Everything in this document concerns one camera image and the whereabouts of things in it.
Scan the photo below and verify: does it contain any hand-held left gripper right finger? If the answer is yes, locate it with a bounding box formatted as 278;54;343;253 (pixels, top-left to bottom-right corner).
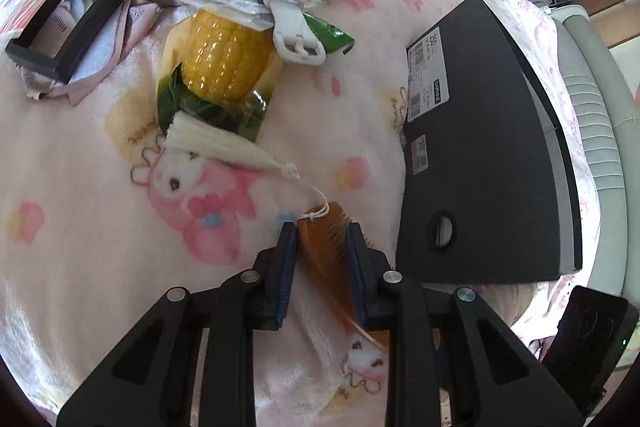
346;223;583;427

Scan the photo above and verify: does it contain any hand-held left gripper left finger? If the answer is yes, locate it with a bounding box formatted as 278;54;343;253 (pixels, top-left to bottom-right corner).
56;222;300;427

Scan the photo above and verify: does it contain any wooden comb with white tassel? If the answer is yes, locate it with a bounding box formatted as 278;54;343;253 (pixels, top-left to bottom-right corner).
164;111;396;353

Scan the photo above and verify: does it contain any black shoe box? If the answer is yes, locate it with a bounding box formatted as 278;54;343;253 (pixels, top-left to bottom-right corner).
395;0;586;285

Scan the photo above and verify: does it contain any packaged yellow corn cob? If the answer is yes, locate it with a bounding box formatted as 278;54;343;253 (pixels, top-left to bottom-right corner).
156;9;356;142

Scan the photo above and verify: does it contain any grey padded headboard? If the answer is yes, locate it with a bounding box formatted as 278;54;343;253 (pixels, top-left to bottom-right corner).
550;4;640;308

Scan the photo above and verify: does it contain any pink printed blanket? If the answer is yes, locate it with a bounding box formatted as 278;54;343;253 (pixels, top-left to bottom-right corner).
0;0;601;427

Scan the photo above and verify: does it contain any pink cloth pouch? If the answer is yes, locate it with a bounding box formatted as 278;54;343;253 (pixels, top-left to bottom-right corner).
22;0;166;108

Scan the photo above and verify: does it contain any small black open box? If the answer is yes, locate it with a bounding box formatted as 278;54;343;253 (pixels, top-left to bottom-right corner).
5;0;126;85

